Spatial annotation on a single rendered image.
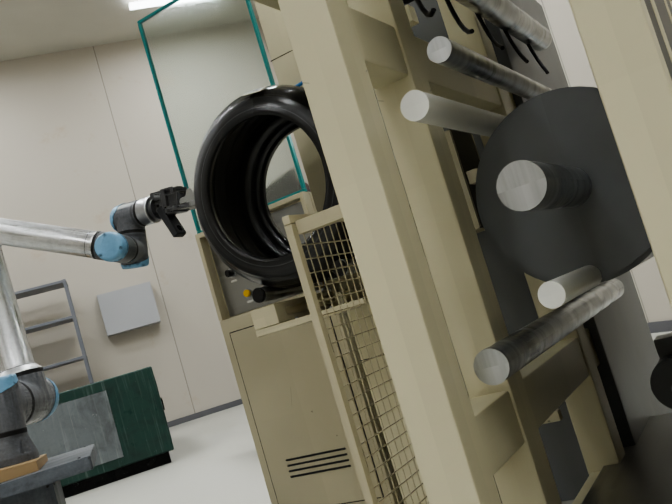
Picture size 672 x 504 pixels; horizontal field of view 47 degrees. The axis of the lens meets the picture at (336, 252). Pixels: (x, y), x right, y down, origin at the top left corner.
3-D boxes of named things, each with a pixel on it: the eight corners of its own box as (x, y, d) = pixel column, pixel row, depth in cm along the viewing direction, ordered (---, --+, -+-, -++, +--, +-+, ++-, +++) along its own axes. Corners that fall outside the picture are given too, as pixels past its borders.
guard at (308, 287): (511, 432, 231) (441, 209, 237) (516, 431, 230) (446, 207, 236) (380, 556, 152) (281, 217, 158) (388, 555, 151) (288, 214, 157)
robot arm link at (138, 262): (113, 269, 249) (109, 231, 251) (128, 271, 261) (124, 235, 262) (140, 265, 248) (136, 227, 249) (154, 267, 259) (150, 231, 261)
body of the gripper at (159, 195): (173, 185, 243) (144, 193, 248) (177, 212, 242) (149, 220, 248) (188, 185, 249) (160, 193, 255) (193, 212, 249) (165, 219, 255)
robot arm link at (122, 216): (129, 235, 263) (126, 206, 265) (156, 228, 257) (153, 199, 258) (108, 234, 255) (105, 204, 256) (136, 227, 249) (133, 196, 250)
